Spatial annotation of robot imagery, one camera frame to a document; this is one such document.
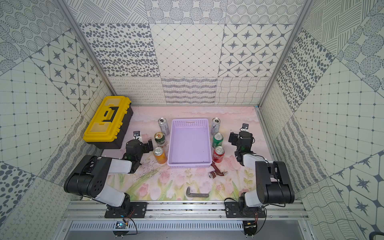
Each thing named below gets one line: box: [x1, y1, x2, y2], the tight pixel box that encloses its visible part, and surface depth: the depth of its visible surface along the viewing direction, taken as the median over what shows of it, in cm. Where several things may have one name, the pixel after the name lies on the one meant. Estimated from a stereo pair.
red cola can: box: [213, 146, 225, 164], surface depth 85 cm
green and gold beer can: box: [154, 131, 166, 145], surface depth 92 cm
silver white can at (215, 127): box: [210, 117, 221, 135], surface depth 96 cm
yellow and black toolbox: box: [83, 96, 134, 149], surface depth 92 cm
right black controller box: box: [242, 220, 258, 239], surface depth 73 cm
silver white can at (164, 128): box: [158, 117, 170, 136], surface depth 96 cm
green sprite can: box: [212, 132, 224, 148], surface depth 92 cm
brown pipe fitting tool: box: [208, 161, 228, 179], surface depth 86 cm
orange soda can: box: [153, 146, 168, 165], surface depth 85 cm
